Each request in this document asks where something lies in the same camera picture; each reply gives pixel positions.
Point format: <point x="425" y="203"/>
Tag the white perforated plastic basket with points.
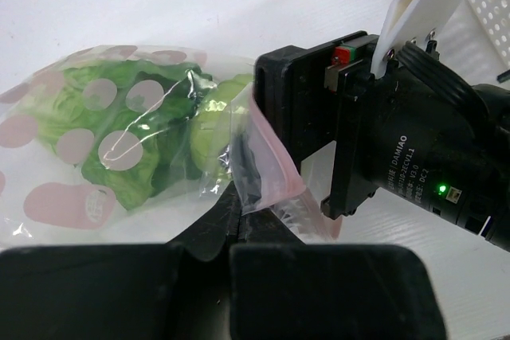
<point x="475" y="41"/>

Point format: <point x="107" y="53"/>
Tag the clear zip top bag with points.
<point x="45" y="200"/>

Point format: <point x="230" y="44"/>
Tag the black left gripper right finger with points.
<point x="282" y="288"/>

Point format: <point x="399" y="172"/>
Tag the green fake lettuce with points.
<point x="152" y="125"/>

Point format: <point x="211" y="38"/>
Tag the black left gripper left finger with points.
<point x="175" y="290"/>

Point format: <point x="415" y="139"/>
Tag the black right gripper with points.
<point x="419" y="131"/>

